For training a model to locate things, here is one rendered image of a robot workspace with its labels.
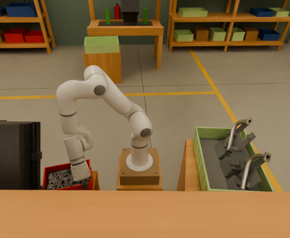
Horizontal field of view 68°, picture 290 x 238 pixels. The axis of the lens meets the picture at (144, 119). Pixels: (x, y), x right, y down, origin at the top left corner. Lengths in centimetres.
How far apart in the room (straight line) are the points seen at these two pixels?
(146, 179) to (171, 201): 128
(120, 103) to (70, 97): 26
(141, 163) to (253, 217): 128
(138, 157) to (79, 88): 64
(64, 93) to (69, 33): 541
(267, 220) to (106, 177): 249
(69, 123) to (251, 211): 103
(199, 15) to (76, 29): 316
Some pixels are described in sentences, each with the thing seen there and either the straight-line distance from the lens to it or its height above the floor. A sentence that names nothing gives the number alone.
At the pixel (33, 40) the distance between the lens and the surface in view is 618.
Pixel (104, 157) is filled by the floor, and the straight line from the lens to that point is 289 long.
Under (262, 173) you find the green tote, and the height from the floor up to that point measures 94.
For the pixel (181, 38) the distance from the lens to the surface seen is 591.
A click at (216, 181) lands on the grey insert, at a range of 169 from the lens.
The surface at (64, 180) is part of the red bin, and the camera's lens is 164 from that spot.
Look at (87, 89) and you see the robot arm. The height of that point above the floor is 164.
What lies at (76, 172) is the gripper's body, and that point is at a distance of 136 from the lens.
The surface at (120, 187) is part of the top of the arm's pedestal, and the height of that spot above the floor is 85.
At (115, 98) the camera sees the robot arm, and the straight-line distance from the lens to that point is 114.
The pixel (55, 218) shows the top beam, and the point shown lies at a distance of 25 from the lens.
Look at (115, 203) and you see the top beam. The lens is 25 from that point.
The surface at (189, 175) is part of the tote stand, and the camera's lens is 174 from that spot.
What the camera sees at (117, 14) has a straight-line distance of 601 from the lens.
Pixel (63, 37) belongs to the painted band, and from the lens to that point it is 653.
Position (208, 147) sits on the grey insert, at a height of 85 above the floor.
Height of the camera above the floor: 215
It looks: 39 degrees down
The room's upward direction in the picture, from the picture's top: 1 degrees clockwise
